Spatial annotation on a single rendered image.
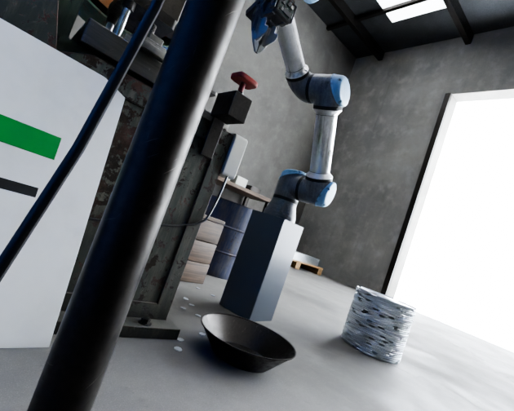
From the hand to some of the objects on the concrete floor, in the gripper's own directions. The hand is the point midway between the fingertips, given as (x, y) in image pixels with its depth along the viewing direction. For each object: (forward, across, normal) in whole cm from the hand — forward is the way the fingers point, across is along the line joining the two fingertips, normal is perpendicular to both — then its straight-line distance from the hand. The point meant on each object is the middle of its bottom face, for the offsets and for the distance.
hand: (255, 49), depth 93 cm
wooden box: (+85, +36, +82) cm, 123 cm away
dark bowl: (+85, +27, -8) cm, 90 cm away
